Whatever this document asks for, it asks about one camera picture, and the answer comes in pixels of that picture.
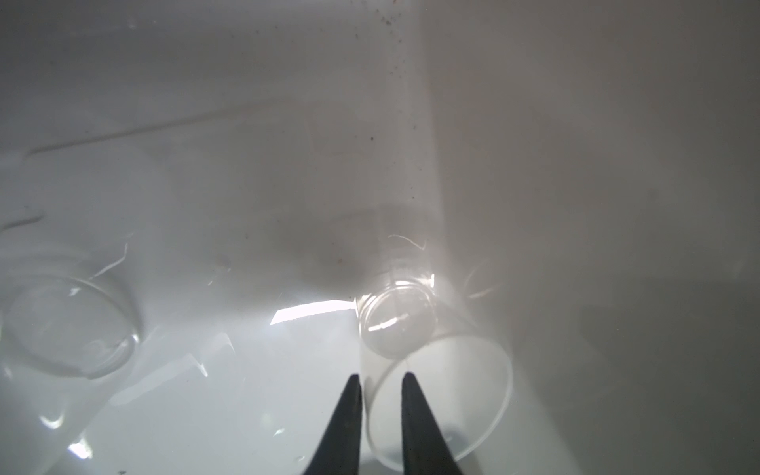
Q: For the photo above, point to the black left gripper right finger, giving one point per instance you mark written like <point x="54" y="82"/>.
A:
<point x="425" y="451"/>

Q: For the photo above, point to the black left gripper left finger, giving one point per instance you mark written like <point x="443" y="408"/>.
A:
<point x="338" y="452"/>

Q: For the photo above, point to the white plastic storage bin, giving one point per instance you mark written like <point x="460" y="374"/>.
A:
<point x="586" y="173"/>

